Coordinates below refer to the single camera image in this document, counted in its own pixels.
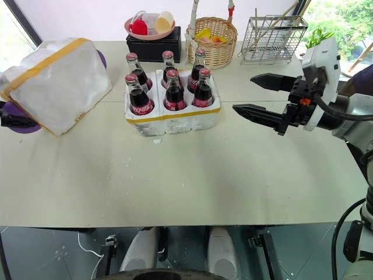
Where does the white foam bottle crate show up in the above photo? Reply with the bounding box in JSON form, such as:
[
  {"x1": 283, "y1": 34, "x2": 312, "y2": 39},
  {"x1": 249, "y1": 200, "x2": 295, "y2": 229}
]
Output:
[{"x1": 124, "y1": 68, "x2": 221, "y2": 138}]

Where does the dark blue rounded object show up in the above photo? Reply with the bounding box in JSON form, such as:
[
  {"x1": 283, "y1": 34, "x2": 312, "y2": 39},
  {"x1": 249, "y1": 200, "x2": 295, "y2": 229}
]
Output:
[{"x1": 339, "y1": 65, "x2": 373, "y2": 97}]

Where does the metal wire rack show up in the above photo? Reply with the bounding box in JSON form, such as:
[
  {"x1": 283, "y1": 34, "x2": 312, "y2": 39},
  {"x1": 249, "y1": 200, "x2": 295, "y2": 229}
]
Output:
[{"x1": 240, "y1": 15, "x2": 309, "y2": 66}]

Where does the pink plastic bowl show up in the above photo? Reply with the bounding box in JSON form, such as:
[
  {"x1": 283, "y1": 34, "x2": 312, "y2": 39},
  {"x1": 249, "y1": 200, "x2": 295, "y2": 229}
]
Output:
[{"x1": 123, "y1": 13, "x2": 176, "y2": 41}]

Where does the white floor cable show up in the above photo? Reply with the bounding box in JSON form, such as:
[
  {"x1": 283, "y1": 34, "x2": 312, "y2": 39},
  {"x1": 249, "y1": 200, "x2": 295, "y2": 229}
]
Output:
[{"x1": 77, "y1": 231, "x2": 105, "y2": 258}]

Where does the black table frame leg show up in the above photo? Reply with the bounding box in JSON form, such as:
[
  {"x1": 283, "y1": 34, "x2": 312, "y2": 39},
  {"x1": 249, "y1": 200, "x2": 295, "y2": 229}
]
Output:
[
  {"x1": 247, "y1": 229, "x2": 282, "y2": 280},
  {"x1": 100, "y1": 234, "x2": 118, "y2": 275}
]

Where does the purple round mat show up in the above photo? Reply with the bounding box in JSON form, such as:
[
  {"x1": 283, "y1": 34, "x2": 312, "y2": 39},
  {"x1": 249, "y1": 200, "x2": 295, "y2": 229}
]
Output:
[{"x1": 0, "y1": 48, "x2": 108, "y2": 135}]

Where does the clear plastic container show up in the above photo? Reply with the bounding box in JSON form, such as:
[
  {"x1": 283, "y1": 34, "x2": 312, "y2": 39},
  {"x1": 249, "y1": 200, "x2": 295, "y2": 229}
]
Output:
[{"x1": 145, "y1": 12, "x2": 160, "y2": 30}]

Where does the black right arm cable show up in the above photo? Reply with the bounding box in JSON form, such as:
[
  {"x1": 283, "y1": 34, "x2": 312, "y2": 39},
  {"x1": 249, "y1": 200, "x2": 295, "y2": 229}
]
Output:
[{"x1": 334, "y1": 197, "x2": 367, "y2": 280}]

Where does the cream round cup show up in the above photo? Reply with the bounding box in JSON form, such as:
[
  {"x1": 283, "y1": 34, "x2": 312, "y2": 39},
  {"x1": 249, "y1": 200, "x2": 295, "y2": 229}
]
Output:
[{"x1": 154, "y1": 10, "x2": 175, "y2": 33}]

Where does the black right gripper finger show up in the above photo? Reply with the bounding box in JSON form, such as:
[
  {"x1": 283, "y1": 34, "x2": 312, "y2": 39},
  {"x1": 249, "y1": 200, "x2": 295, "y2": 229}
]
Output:
[
  {"x1": 232, "y1": 103, "x2": 286, "y2": 131},
  {"x1": 249, "y1": 73, "x2": 294, "y2": 94}
]

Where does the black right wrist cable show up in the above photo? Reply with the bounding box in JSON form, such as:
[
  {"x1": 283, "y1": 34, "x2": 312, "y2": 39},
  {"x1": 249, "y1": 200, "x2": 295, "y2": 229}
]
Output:
[{"x1": 312, "y1": 65, "x2": 373, "y2": 121}]

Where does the dark rounded robot housing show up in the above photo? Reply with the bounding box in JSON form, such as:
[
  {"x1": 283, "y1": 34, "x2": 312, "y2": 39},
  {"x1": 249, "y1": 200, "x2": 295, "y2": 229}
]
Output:
[{"x1": 107, "y1": 268, "x2": 230, "y2": 280}]

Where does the woven wicker basket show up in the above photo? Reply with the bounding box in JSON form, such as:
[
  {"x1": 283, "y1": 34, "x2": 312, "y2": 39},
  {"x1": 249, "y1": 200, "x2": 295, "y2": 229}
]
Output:
[{"x1": 185, "y1": 0, "x2": 238, "y2": 71}]

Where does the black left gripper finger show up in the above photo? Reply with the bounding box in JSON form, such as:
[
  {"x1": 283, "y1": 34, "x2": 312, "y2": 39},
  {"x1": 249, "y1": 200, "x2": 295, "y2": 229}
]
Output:
[{"x1": 0, "y1": 108, "x2": 38, "y2": 128}]

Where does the white robot foot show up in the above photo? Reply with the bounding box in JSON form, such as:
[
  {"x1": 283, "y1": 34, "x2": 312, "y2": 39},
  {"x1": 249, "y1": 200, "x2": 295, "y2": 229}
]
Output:
[
  {"x1": 206, "y1": 226, "x2": 242, "y2": 280},
  {"x1": 118, "y1": 226, "x2": 159, "y2": 274}
]

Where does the glass cola bottle red cap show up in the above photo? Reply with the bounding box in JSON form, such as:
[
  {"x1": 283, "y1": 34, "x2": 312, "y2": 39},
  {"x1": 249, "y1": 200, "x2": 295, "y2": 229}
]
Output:
[
  {"x1": 191, "y1": 67, "x2": 216, "y2": 107},
  {"x1": 124, "y1": 73, "x2": 156, "y2": 117},
  {"x1": 160, "y1": 50, "x2": 180, "y2": 88},
  {"x1": 186, "y1": 47, "x2": 208, "y2": 95},
  {"x1": 125, "y1": 52, "x2": 153, "y2": 92},
  {"x1": 163, "y1": 69, "x2": 188, "y2": 112}
]

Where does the green potted plant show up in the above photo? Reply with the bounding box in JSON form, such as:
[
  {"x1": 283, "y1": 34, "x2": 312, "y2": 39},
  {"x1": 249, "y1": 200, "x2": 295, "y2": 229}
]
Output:
[{"x1": 300, "y1": 27, "x2": 335, "y2": 60}]

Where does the dark window frame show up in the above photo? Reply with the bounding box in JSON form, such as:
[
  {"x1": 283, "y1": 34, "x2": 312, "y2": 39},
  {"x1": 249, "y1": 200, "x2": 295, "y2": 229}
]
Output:
[{"x1": 5, "y1": 0, "x2": 44, "y2": 48}]

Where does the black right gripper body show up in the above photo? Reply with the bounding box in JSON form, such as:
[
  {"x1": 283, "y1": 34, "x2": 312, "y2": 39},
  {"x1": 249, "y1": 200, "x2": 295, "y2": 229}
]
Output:
[{"x1": 277, "y1": 75, "x2": 319, "y2": 137}]

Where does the red toy fruit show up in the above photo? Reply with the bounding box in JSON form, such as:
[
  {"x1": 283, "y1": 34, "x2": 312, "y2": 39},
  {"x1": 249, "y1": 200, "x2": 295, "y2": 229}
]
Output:
[{"x1": 128, "y1": 17, "x2": 149, "y2": 36}]

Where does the black rectangular box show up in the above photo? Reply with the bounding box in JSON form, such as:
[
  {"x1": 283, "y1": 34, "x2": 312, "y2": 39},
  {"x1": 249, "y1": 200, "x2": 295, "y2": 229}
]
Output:
[{"x1": 125, "y1": 26, "x2": 182, "y2": 64}]

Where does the wooden slanted pole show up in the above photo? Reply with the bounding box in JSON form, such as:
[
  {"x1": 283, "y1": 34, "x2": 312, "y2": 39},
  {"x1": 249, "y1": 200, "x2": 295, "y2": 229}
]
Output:
[{"x1": 347, "y1": 43, "x2": 373, "y2": 74}]

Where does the white foam box yellow tape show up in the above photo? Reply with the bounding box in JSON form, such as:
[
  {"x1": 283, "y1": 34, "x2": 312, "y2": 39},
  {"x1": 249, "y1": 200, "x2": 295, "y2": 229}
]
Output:
[{"x1": 1, "y1": 37, "x2": 113, "y2": 137}]

